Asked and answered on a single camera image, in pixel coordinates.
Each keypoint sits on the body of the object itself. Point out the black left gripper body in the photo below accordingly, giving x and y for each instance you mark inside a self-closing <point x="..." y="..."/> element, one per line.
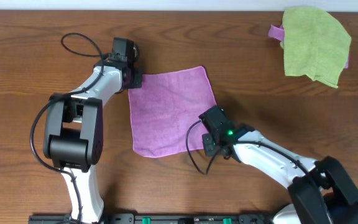
<point x="135" y="78"/>

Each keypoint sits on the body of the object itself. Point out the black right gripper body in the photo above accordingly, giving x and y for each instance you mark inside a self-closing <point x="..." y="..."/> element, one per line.
<point x="208" y="142"/>

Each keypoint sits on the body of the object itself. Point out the purple microfiber cloth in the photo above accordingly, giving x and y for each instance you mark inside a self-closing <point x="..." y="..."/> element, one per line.
<point x="165" y="107"/>

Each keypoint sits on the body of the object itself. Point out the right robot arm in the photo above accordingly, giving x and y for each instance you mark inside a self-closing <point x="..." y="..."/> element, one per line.
<point x="320" y="191"/>

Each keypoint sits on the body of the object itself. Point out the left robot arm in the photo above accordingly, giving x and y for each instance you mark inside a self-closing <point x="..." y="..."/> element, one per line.
<point x="73" y="137"/>

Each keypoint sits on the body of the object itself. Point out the green microfiber cloth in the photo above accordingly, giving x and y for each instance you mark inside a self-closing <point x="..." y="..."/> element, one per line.
<point x="315" y="44"/>

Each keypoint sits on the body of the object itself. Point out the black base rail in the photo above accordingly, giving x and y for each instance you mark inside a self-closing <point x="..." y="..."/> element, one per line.
<point x="130" y="218"/>

